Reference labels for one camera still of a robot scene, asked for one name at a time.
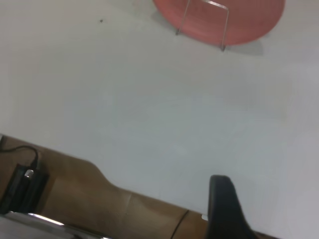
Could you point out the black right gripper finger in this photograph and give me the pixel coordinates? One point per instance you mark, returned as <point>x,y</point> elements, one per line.
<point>224,211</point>

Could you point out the pink round plate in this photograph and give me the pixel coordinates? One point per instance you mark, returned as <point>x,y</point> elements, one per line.
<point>204,22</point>

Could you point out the shiny silver metal bar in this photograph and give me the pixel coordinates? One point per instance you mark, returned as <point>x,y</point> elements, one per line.
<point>37,224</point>

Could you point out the black rectangular box device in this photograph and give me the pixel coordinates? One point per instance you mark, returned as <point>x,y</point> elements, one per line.
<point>22,189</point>

